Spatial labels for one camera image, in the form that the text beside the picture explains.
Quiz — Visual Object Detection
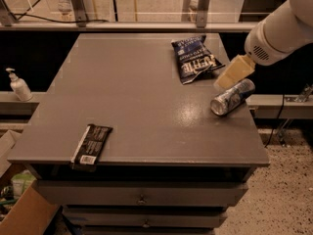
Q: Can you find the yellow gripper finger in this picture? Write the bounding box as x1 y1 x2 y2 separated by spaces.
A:
214 55 255 90

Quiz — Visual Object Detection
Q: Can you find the Red Bull can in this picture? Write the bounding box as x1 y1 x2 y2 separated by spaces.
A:
210 78 255 116

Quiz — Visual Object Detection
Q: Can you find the blue Kettle chip bag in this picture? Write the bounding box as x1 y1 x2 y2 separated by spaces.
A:
171 35 224 84

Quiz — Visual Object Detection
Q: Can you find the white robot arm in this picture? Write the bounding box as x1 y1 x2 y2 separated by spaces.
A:
214 0 313 90

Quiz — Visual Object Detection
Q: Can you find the grey drawer cabinet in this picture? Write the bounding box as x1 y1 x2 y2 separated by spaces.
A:
9 33 269 235

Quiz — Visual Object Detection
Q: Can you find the top drawer knob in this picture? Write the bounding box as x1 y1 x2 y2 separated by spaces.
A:
137 195 147 206

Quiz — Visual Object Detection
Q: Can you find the black snack bar wrapper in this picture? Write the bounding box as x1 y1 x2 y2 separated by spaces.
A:
70 123 112 172

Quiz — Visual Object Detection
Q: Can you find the white pump dispenser bottle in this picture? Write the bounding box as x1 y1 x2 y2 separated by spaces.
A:
6 68 32 102

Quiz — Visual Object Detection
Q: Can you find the grey metal railing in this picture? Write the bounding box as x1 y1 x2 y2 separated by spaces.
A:
0 0 255 32

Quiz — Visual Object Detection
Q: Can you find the brown cardboard box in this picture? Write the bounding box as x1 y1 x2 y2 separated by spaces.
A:
0 130 59 235

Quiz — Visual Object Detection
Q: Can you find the black cable at right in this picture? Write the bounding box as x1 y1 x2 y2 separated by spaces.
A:
263 93 286 149

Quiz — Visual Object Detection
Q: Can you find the black cable on ledge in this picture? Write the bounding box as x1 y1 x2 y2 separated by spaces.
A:
9 12 109 24

